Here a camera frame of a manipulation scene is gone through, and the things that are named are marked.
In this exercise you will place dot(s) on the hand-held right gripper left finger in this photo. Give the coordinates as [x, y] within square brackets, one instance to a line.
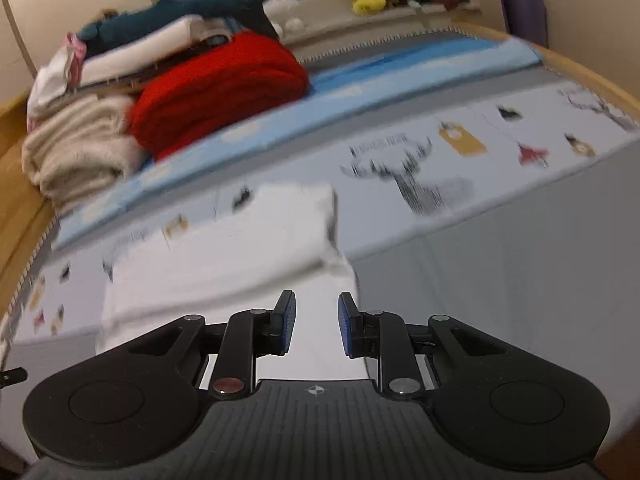
[286, 325]

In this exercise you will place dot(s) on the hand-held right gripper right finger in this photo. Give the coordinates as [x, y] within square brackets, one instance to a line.
[347, 325]

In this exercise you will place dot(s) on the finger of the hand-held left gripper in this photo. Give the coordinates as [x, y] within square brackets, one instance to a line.
[12, 377]

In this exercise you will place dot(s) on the cream fleece blanket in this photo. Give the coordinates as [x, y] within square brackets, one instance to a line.
[80, 150]

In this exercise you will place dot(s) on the red folded blanket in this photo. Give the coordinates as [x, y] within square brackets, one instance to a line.
[220, 90]

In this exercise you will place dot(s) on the light blue quilt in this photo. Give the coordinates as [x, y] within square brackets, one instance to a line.
[400, 67]

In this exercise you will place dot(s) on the pink and white cloth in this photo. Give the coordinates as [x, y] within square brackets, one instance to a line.
[55, 70]

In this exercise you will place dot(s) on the white folded cloth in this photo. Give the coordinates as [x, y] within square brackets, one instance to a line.
[150, 45]

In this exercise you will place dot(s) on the dark teal plush shark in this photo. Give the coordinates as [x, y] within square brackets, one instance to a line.
[200, 10]

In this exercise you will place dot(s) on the purple box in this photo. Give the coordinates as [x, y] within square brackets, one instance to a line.
[522, 15]

